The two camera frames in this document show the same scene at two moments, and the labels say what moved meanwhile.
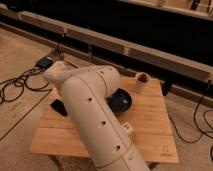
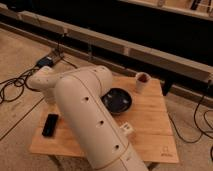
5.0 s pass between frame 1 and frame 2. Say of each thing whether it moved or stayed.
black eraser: moved
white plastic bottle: stayed
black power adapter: stayed
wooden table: stayed
